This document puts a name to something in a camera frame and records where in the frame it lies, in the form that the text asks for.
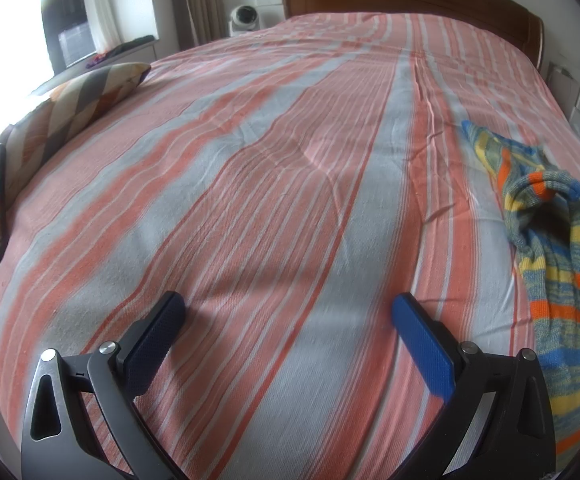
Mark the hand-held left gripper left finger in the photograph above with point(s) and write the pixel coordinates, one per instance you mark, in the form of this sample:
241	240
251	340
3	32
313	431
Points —
152	340

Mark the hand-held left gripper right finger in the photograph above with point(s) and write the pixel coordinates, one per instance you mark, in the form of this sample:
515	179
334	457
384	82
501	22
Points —
424	345

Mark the striped knit sweater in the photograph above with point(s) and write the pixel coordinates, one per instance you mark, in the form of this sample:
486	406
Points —
564	310

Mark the pink grey striped bedspread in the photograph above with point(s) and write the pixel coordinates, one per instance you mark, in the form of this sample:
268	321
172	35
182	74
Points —
270	185

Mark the zigzag patterned pillow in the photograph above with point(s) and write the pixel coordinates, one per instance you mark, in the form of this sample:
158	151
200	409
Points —
70	105

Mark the dark clutter on windowsill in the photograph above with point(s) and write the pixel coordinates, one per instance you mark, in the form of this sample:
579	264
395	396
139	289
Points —
120	50

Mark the window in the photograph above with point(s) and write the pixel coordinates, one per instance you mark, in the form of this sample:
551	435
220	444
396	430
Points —
30	20

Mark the beige curtain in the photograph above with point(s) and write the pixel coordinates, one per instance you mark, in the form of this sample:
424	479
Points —
200	0

